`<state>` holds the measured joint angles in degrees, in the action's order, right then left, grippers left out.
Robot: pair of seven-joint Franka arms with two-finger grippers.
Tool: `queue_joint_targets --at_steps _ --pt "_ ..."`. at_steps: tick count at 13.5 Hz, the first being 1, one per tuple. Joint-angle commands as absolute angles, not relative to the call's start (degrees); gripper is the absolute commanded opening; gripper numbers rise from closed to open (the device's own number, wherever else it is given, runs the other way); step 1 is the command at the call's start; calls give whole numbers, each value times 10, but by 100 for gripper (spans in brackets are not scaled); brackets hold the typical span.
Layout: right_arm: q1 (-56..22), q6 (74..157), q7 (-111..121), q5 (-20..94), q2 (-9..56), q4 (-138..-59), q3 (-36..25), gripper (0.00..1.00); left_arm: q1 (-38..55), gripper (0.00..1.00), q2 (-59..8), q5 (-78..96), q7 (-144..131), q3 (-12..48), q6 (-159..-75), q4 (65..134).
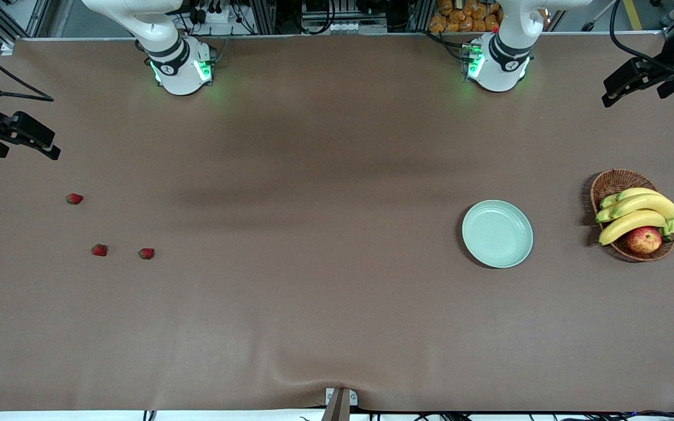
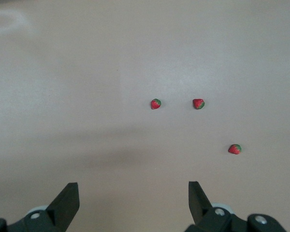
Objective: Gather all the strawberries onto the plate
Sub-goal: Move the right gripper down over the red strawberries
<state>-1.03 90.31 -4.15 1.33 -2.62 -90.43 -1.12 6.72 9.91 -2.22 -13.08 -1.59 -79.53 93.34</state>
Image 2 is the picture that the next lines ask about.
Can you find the small red strawberry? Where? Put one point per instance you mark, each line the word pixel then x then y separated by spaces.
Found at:
pixel 198 104
pixel 155 104
pixel 235 149

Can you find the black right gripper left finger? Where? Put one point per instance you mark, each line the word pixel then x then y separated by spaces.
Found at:
pixel 65 203

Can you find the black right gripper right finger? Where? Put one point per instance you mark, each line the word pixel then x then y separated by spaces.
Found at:
pixel 198 203

